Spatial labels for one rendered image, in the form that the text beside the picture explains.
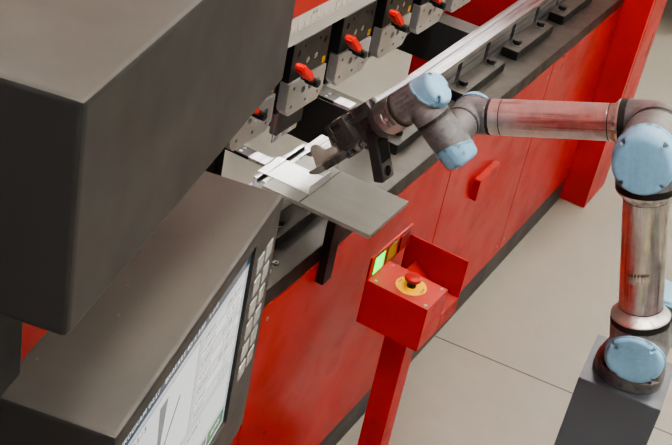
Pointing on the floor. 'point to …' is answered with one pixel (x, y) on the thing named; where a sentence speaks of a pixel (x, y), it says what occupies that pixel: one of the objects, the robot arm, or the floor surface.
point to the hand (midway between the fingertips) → (323, 167)
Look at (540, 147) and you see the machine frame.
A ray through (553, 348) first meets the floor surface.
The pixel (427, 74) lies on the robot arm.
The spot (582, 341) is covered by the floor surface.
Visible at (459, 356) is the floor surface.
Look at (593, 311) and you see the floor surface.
